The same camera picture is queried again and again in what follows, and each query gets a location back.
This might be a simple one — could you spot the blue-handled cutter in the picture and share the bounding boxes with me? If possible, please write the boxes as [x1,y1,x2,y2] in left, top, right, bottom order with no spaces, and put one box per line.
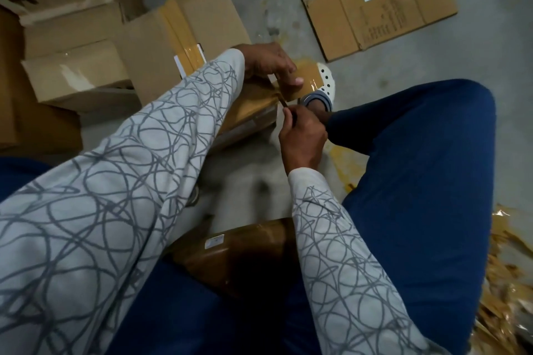
[275,98,291,132]

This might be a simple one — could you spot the person's left forearm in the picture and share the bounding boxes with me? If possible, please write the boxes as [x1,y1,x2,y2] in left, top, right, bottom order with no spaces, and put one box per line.
[0,48,248,355]

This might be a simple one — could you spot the person's right white clog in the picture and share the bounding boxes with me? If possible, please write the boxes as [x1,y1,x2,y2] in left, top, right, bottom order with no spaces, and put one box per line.
[299,62,336,115]

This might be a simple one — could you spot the person's right hand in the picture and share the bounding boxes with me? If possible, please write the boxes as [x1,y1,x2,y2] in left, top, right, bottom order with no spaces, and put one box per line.
[277,99,329,176]

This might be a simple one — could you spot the brown plastic-wrapped stool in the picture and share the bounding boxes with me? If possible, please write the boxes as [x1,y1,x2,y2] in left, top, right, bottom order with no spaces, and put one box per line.
[169,216,301,301]

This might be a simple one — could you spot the person's left hand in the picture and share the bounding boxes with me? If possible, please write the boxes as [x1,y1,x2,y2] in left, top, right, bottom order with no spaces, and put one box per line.
[232,41,306,93]

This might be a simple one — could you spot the small cardboard box being taped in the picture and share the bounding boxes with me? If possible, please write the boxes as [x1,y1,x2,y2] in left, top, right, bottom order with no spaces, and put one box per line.
[114,0,285,153]
[20,2,143,114]

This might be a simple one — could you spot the brown packing tape roll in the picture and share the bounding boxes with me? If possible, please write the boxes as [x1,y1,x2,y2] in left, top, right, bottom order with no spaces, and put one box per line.
[266,60,326,104]

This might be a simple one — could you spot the crumpled brown tape scraps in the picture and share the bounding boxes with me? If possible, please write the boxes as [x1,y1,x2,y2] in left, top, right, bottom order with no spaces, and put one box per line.
[470,203,533,355]

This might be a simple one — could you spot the person's right forearm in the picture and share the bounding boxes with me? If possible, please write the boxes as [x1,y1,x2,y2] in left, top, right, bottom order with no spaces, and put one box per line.
[287,166,451,355]

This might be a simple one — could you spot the person's blue trousers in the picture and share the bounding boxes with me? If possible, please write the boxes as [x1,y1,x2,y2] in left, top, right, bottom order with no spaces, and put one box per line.
[0,78,498,355]

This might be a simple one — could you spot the large black-label cardboard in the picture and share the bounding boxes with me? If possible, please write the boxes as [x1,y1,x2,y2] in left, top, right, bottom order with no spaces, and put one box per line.
[0,5,85,157]

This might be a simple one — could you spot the brown cardboard sheet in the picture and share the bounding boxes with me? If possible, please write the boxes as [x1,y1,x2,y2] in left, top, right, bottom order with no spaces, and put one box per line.
[282,0,460,63]

